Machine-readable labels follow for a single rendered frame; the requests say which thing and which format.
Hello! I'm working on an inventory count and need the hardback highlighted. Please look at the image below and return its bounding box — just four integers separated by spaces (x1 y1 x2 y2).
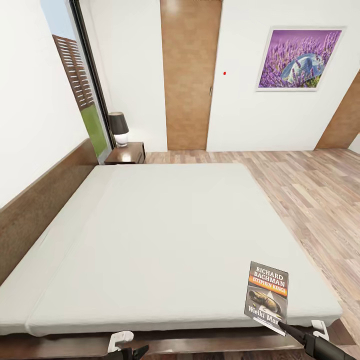
244 261 289 337

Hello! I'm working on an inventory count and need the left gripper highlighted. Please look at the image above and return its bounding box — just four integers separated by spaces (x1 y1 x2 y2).
101 345 149 360

